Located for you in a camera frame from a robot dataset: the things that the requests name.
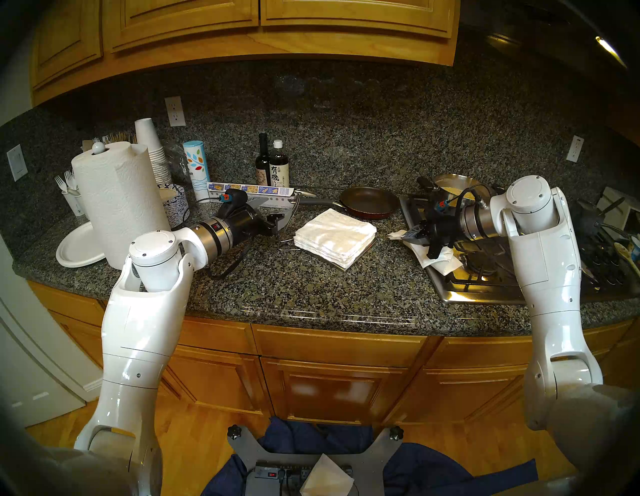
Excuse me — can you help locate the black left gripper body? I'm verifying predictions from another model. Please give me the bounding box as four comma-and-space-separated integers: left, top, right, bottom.
229, 206, 278, 246

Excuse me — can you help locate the folded white napkin on base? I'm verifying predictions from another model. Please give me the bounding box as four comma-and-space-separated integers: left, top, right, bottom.
299, 453, 355, 496

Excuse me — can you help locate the dark blue cloth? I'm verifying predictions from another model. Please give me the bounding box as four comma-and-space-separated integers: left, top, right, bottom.
200, 416, 538, 496

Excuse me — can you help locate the white paper plate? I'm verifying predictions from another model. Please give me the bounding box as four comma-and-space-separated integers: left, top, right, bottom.
56, 221, 107, 268

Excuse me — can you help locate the wooden upper cabinet frame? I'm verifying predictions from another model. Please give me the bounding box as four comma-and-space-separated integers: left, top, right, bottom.
30, 0, 461, 107

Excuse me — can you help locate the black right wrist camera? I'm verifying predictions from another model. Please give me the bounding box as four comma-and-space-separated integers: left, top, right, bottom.
430, 197, 462, 221

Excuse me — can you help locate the white paper cup stack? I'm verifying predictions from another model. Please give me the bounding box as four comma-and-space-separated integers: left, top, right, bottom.
134, 118, 173, 187

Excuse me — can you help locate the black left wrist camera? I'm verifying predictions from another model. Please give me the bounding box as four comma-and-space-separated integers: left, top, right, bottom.
220, 188, 251, 218

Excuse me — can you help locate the medium wooden upper cabinet door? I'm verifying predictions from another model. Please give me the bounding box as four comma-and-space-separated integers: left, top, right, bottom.
102, 0, 260, 53

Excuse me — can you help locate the dark frying pan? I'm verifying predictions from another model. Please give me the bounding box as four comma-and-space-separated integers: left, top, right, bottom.
299, 186, 401, 221

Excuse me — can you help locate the grey metal robot base frame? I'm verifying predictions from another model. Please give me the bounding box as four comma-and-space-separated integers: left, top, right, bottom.
227, 425, 405, 496

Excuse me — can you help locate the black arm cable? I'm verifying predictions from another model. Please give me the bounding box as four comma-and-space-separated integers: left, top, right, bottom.
442, 185, 489, 209
185, 197, 252, 281

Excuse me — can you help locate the wooden lower cabinet unit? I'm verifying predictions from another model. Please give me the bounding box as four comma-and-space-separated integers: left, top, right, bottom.
27, 280, 640, 427

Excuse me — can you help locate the white paper towel roll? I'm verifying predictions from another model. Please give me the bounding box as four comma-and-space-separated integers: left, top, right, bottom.
71, 141, 173, 271

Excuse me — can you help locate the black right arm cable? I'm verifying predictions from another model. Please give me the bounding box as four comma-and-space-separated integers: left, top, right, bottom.
442, 185, 489, 209

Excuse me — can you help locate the soy sauce bottle white cap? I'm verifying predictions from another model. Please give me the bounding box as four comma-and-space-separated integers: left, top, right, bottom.
269, 139, 290, 188

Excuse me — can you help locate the white napkin stack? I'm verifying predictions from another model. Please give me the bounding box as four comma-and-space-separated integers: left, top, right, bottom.
293, 208, 378, 271

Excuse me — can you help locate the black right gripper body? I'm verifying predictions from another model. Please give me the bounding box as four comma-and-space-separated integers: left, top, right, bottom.
426, 215, 465, 258

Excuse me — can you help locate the wide wooden lower cabinet door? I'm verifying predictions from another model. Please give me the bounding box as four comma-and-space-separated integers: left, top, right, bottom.
260, 357, 408, 426

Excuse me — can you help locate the wide wooden cabinet door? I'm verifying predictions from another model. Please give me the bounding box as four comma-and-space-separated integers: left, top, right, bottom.
260, 357, 408, 426
260, 0, 461, 40

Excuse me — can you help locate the range hood light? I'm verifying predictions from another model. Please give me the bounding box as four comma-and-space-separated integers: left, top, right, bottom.
595, 36, 628, 68

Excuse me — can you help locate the blue white leaf canister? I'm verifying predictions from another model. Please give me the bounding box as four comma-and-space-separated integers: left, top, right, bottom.
182, 140, 212, 203

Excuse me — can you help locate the dark range hood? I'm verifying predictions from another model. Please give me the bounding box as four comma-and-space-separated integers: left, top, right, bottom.
460, 0, 640, 76

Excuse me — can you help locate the patterned paper bowl stack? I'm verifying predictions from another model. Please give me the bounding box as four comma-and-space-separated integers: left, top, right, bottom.
157, 183, 191, 229

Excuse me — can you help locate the floral ceramic spoon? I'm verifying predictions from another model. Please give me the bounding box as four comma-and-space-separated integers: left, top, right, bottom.
612, 242, 640, 278

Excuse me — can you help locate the black kettle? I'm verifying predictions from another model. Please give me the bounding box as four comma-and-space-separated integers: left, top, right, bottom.
570, 200, 603, 237

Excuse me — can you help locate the dark glass bottle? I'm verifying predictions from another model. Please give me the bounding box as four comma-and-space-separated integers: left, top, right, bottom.
255, 132, 272, 187

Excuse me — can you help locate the stainless steel pot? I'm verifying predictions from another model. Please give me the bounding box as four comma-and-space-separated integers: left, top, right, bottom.
417, 173, 498, 208

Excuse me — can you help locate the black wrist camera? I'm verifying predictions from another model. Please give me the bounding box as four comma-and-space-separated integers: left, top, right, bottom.
430, 197, 462, 221
220, 188, 251, 218

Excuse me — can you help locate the white light switch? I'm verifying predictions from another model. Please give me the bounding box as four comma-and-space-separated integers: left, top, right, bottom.
6, 144, 29, 182

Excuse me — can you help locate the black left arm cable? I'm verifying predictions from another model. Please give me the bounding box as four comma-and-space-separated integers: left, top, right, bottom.
185, 197, 252, 281

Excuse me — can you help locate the black gas stovetop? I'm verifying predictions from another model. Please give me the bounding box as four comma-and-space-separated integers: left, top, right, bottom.
400, 192, 640, 306

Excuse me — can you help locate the wide wooden drawer front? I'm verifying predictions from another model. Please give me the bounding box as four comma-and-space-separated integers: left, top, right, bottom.
251, 324, 427, 369

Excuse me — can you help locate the long blue white wrap box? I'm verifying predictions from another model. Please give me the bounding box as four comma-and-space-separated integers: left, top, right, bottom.
207, 182, 297, 208

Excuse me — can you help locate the narrow wooden lower cabinet door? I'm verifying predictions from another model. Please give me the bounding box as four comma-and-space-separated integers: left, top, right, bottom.
165, 346, 273, 417

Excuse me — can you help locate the single white napkin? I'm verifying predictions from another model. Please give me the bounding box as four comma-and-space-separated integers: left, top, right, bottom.
387, 229, 463, 276

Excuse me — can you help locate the narrow wooden upper cabinet door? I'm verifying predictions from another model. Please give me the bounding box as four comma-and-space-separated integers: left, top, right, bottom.
30, 0, 103, 91

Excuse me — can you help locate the wide wooden upper cabinet door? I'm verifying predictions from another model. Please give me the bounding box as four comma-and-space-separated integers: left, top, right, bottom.
260, 0, 461, 40

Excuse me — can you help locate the narrow wooden cabinet door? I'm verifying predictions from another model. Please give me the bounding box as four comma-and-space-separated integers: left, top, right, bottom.
30, 0, 103, 91
165, 346, 273, 417

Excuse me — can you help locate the clear plastic bag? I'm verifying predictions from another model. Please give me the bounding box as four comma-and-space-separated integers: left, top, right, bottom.
162, 141, 193, 186

